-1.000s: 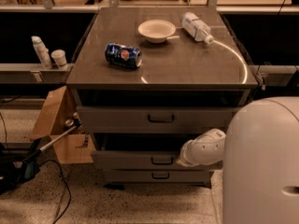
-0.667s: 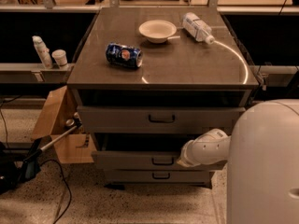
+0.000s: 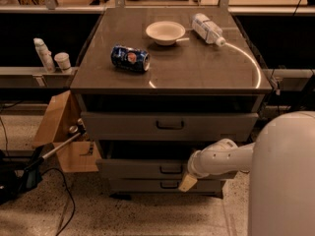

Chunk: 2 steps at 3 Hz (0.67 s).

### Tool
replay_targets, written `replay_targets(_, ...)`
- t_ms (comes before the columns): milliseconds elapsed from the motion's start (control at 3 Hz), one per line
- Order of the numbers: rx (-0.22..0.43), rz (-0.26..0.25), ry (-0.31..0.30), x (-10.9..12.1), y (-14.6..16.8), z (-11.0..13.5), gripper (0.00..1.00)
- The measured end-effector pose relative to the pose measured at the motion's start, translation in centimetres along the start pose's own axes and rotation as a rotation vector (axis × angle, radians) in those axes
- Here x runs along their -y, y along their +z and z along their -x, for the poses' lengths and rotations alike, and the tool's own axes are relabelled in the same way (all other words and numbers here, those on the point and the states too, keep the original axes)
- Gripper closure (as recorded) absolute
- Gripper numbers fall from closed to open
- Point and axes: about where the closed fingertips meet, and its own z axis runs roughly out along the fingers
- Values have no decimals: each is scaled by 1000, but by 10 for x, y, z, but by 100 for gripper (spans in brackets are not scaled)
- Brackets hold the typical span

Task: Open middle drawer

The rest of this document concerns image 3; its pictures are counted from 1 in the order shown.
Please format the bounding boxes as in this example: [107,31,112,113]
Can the brown cardboard box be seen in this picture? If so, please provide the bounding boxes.
[31,90,100,173]

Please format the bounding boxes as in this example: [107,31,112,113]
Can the grey drawer cabinet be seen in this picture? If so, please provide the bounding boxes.
[70,6,273,200]

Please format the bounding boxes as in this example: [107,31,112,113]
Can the black floor cable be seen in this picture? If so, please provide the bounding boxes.
[41,167,77,236]

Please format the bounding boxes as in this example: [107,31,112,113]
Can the grey drawer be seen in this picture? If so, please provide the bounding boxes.
[82,112,258,142]
[95,141,237,181]
[109,179,224,193]

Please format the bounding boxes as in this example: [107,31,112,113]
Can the grey bottom drawer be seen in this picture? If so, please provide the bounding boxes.
[109,179,224,193]

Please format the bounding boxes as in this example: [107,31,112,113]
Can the black device on floor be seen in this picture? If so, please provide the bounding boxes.
[0,147,43,204]

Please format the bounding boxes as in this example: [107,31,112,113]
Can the white spray bottle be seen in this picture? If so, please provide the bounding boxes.
[33,38,56,73]

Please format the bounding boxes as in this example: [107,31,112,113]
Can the blue crushed soda can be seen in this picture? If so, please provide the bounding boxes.
[110,45,150,73]

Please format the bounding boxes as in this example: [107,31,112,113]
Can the grey top drawer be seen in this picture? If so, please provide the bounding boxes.
[82,112,258,142]

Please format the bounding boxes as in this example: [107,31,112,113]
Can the white bowl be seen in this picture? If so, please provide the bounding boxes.
[146,21,186,46]

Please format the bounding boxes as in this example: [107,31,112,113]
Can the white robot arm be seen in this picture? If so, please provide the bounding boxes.
[179,111,315,236]

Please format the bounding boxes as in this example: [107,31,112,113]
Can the metal grabber pole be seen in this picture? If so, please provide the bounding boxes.
[25,128,86,172]

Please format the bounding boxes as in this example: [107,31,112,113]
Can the clear plastic water bottle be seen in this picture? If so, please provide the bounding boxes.
[192,13,225,46]

